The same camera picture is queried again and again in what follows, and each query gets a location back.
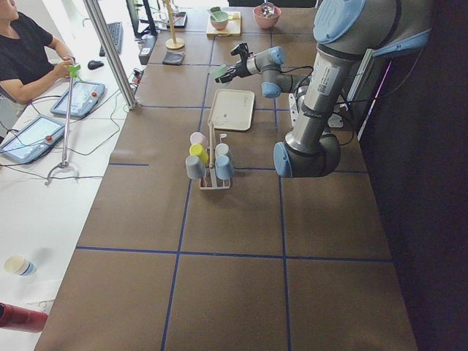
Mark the wooden stand with round base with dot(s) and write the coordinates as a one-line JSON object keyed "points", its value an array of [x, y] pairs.
{"points": [[173, 43]]}

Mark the black computer mouse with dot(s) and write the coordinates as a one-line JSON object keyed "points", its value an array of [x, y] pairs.
{"points": [[94, 64]]}

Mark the wooden cutting board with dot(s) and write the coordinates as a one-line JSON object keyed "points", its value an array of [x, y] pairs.
{"points": [[231, 27]]}

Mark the cream rabbit print tray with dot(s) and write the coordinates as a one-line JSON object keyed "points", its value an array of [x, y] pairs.
{"points": [[232, 109]]}

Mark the red bottle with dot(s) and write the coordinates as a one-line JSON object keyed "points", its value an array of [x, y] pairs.
{"points": [[20, 319]]}

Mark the white cup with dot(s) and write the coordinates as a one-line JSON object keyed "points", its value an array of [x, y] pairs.
{"points": [[222, 149]]}

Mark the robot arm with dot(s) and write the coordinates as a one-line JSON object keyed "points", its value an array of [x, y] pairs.
{"points": [[344, 31], [268, 64]]}

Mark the teach pendant tablet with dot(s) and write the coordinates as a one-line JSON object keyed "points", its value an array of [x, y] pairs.
{"points": [[32, 141], [85, 96]]}

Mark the black framed tray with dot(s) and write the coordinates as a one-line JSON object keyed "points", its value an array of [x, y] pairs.
{"points": [[179, 21]]}

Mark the metal reacher grabber tool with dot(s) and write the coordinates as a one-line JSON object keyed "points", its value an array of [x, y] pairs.
{"points": [[64, 166]]}

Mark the grey cup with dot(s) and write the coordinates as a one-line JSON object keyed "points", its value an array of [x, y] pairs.
{"points": [[195, 169]]}

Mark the grey folded cloth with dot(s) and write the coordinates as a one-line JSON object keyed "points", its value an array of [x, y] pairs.
{"points": [[173, 58]]}

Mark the white wire cup rack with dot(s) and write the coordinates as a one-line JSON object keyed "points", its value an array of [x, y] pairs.
{"points": [[211, 181]]}

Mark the black keyboard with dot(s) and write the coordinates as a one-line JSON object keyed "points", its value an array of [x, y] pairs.
{"points": [[116, 32]]}

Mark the pink bowl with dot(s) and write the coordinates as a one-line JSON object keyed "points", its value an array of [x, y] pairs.
{"points": [[266, 21]]}

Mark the green cup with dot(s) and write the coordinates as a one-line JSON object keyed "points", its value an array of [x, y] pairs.
{"points": [[219, 71]]}

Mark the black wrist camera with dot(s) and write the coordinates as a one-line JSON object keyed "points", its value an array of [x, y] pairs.
{"points": [[241, 49]]}

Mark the pink cup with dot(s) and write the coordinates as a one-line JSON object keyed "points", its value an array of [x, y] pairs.
{"points": [[198, 138]]}

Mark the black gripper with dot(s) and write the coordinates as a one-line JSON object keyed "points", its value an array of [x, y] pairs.
{"points": [[239, 69]]}

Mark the aluminium frame post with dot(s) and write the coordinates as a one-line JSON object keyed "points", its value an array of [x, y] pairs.
{"points": [[97, 18]]}

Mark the yellow cup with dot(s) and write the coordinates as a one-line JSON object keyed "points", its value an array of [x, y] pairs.
{"points": [[199, 150]]}

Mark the green ceramic bowl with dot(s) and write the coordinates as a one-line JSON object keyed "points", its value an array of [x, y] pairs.
{"points": [[219, 20]]}

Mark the seated person in black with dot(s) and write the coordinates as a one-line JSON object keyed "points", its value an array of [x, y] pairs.
{"points": [[32, 59]]}

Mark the paper cup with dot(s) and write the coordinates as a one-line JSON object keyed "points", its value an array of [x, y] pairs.
{"points": [[19, 265]]}

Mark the light blue cup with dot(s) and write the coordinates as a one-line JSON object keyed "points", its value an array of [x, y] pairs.
{"points": [[224, 168]]}

